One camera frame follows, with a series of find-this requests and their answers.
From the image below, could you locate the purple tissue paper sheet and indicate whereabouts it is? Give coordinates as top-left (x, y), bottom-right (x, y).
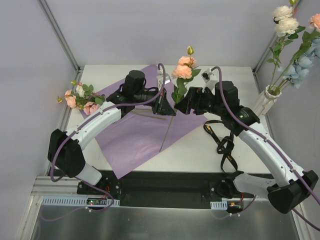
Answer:
top-left (79, 64), bottom-right (210, 180)

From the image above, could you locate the black printed ribbon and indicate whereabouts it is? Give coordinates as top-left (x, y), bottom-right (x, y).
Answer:
top-left (203, 120), bottom-right (238, 174)

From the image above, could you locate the pink artificial flower bunch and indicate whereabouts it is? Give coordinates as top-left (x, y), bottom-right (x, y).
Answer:
top-left (56, 80), bottom-right (166, 121)

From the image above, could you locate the blue artificial flower stem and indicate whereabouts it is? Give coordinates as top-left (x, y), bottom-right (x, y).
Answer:
top-left (275, 37), bottom-right (320, 95)

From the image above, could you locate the white artificial rose stem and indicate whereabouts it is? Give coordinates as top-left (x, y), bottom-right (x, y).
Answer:
top-left (267, 0), bottom-right (304, 96)

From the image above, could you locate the peach artificial rose stem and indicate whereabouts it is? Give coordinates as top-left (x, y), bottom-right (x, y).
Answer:
top-left (276, 13), bottom-right (320, 86)

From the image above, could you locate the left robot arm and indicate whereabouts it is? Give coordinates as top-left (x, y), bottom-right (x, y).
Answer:
top-left (47, 70), bottom-right (176, 195)

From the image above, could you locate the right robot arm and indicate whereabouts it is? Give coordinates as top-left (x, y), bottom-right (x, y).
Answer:
top-left (175, 81), bottom-right (319, 214)

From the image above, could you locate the white ribbed ceramic vase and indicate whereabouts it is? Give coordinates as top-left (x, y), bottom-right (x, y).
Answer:
top-left (252, 85), bottom-right (282, 117)

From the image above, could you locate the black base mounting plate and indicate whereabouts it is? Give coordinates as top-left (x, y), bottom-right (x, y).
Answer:
top-left (76, 169), bottom-right (255, 210)

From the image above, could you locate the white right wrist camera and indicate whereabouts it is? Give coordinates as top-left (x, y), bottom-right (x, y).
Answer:
top-left (201, 68), bottom-right (218, 91)

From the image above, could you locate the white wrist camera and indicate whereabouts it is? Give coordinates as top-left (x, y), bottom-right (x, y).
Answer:
top-left (156, 69), bottom-right (172, 89)
top-left (201, 68), bottom-right (218, 91)

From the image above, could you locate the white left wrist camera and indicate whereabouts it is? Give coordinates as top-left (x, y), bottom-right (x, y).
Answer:
top-left (156, 69), bottom-right (172, 89)

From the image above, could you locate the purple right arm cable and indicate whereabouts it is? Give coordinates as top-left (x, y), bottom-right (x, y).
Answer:
top-left (209, 66), bottom-right (320, 232)

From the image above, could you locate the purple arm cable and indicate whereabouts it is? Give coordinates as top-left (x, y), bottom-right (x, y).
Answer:
top-left (49, 62), bottom-right (167, 185)
top-left (209, 66), bottom-right (320, 232)

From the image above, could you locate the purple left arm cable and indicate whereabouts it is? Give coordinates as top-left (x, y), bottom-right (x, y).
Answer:
top-left (49, 62), bottom-right (167, 185)

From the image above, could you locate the left aluminium corner post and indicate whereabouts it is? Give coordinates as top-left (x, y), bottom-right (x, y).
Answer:
top-left (37, 0), bottom-right (81, 73)

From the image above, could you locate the aluminium front frame rail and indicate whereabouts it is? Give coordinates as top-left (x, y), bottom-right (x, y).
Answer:
top-left (31, 175), bottom-right (301, 201)

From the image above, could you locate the white slotted cable duct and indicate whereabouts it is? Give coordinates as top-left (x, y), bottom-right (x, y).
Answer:
top-left (42, 196), bottom-right (120, 208)

